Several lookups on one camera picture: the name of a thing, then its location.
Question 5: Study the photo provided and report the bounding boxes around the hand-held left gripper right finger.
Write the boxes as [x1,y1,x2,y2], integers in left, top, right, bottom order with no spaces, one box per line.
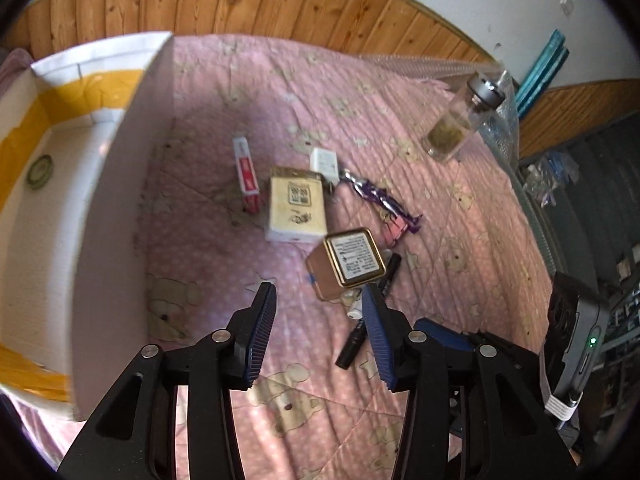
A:
[361,285,578,480]

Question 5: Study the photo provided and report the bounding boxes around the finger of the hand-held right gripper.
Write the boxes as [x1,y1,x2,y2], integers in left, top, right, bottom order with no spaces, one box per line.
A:
[414,316,476,356]
[462,330,546,386]

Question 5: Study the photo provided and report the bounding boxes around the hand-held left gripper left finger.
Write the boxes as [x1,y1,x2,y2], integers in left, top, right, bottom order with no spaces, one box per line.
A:
[57,281,278,480]

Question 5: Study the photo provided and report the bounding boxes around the black marker pen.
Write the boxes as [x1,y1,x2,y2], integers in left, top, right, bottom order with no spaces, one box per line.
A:
[335,252,403,370]

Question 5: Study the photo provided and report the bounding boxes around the tan box with blue mark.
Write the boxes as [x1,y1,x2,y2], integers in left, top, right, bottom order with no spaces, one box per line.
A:
[305,245,351,303]

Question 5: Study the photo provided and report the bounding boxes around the gold square tin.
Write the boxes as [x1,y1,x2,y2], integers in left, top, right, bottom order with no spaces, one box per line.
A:
[323,228,388,289]

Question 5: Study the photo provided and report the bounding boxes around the small pink block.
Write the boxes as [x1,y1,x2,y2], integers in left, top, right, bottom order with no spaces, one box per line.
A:
[381,212,407,247]

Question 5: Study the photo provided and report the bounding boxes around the cream rectangular box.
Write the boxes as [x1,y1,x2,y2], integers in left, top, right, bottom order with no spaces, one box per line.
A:
[265,166,328,244]

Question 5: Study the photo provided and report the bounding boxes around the white cardboard box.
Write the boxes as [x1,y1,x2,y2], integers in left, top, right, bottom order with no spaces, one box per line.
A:
[0,31,176,423]

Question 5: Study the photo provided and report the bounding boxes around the purple silver toy figure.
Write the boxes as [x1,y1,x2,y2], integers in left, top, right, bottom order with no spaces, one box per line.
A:
[342,170,425,235]

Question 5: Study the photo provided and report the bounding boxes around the red and white small box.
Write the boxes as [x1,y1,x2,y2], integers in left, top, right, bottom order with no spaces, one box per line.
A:
[232,136,263,213]

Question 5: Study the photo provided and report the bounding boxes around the clear plastic bags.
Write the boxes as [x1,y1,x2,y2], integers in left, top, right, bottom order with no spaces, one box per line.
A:
[525,152,581,206]

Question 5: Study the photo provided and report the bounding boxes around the white charger adapter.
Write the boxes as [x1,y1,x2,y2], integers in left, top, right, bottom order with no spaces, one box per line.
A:
[309,146,342,193]

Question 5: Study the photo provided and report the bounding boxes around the dark grey shelf unit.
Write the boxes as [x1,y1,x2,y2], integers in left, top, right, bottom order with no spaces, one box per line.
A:
[517,110,640,461]

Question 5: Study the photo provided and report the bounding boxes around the glass bottle with silver lid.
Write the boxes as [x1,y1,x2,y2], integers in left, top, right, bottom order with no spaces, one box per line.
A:
[421,71,507,163]

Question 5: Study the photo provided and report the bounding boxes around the pink bear printed blanket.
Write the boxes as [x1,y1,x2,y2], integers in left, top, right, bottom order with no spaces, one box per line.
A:
[0,35,576,480]

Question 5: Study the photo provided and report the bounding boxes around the teal metal pole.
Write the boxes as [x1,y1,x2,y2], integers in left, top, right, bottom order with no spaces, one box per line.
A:
[515,29,565,106]
[520,47,571,118]

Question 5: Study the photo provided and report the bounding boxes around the green tape roll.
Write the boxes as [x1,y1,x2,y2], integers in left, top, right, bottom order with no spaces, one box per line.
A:
[26,155,55,190]

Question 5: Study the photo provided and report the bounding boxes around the mauve pillow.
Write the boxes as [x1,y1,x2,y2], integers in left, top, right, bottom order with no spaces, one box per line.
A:
[0,47,32,96]

